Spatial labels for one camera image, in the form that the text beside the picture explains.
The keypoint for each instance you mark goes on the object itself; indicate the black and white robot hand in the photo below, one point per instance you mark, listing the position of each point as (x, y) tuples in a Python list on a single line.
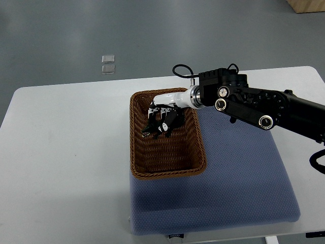
[(169, 108)]

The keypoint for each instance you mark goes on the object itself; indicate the dark toy crocodile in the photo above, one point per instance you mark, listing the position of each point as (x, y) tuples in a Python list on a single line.
[(151, 128)]

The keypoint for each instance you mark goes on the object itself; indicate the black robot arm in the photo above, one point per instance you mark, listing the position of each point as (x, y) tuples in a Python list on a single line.
[(228, 91)]

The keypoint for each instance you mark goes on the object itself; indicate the brown wicker basket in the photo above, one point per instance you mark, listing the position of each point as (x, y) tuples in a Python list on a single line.
[(182, 154)]

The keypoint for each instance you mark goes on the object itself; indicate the lower grey floor plate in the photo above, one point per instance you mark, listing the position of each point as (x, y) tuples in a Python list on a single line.
[(108, 69)]

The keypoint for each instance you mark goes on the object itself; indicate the grey floor plate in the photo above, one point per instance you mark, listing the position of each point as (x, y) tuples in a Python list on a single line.
[(108, 69), (108, 58)]

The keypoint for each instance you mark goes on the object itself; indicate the upper grey floor plate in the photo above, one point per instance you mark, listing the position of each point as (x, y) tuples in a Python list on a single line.
[(108, 58)]

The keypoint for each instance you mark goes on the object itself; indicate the blue-grey foam cushion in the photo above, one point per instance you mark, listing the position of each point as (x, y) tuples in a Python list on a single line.
[(245, 183)]

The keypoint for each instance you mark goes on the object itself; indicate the wooden box corner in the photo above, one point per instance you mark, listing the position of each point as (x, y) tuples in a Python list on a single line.
[(306, 6)]

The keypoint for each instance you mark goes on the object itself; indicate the white table leg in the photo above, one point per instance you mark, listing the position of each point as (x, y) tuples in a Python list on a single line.
[(271, 240)]

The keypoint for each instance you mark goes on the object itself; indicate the black table control panel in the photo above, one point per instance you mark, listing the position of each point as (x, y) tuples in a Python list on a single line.
[(315, 234)]

